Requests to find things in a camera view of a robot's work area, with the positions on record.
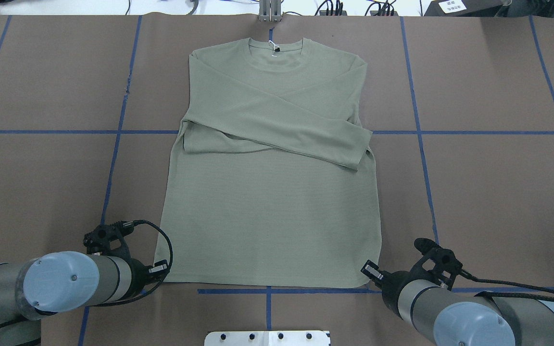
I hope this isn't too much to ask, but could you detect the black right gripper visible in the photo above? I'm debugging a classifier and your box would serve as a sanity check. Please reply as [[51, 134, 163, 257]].
[[361, 260, 415, 313]]

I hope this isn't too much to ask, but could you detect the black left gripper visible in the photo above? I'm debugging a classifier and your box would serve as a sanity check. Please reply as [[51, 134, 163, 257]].
[[130, 259, 169, 296]]

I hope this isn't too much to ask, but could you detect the green long-sleeve shirt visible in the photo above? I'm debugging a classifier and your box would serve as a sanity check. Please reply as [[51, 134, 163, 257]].
[[155, 38, 382, 289]]

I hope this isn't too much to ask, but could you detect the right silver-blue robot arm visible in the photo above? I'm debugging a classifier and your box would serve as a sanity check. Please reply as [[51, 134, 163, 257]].
[[361, 261, 554, 346]]

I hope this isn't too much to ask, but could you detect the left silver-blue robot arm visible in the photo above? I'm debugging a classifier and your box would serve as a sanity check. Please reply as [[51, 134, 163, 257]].
[[0, 250, 172, 346]]

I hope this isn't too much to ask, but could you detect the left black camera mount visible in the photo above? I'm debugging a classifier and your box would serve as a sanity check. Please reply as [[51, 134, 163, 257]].
[[83, 221, 135, 260]]

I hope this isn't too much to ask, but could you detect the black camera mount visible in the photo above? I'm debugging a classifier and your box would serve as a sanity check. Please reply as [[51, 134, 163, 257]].
[[412, 238, 463, 291], [83, 221, 135, 260]]

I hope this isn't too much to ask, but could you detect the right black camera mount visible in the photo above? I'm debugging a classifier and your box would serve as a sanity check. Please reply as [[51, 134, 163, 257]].
[[412, 238, 463, 291]]

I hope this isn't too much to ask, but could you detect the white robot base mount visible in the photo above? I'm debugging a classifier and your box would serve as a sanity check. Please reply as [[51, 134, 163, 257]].
[[204, 330, 331, 346]]

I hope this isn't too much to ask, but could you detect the right black braided cable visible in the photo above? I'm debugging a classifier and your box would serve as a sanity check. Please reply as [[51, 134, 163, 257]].
[[460, 272, 554, 304]]

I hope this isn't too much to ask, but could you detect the black braided cable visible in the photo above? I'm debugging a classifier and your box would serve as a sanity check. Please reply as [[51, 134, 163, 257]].
[[0, 220, 174, 342], [460, 272, 554, 304]]

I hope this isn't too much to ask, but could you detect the left black braided cable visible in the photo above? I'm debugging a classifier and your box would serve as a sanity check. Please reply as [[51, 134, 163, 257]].
[[0, 220, 174, 342]]

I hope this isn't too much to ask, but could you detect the aluminium frame post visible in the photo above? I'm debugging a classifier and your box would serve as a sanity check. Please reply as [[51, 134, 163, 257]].
[[257, 0, 283, 23]]

